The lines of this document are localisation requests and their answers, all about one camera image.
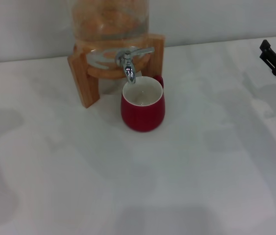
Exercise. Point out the red ceramic cup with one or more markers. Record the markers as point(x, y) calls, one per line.
point(142, 115)

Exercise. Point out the chrome faucet with lever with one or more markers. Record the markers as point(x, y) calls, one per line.
point(129, 71)

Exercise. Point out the glass beverage dispenser jar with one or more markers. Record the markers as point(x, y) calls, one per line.
point(108, 19)

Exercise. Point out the wooden dispenser stand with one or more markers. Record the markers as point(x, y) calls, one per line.
point(85, 80)

